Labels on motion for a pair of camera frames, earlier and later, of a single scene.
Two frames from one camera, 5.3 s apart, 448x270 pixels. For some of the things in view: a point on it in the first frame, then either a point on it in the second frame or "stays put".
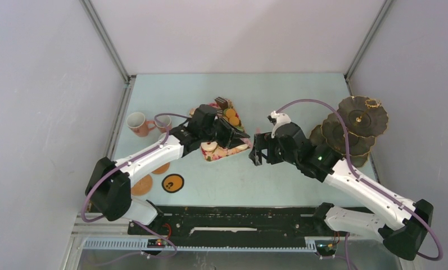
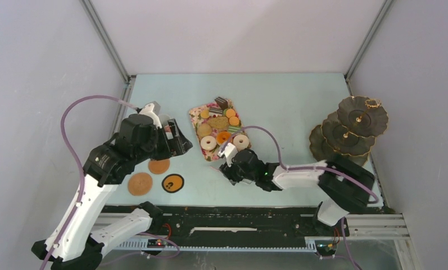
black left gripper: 231,137 to 180,143
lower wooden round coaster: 143,186 stays put
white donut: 209,147 stays put
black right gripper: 263,141 to 229,171
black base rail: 243,223 stays put
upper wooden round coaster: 162,169 stays put
